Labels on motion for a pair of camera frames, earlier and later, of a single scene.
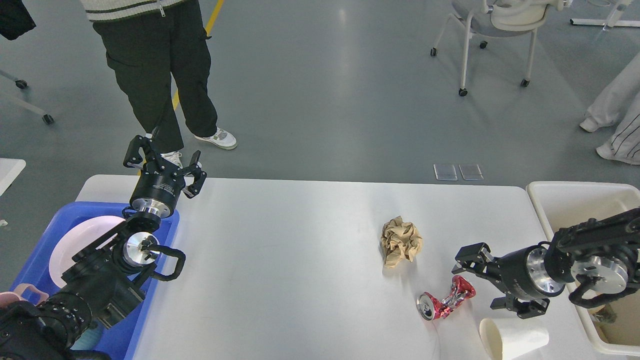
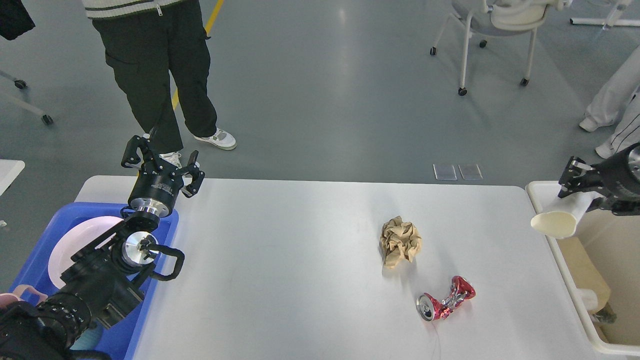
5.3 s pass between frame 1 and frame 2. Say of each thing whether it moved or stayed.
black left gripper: stayed
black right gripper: moved
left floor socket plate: stayed
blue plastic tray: stayed
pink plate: stayed
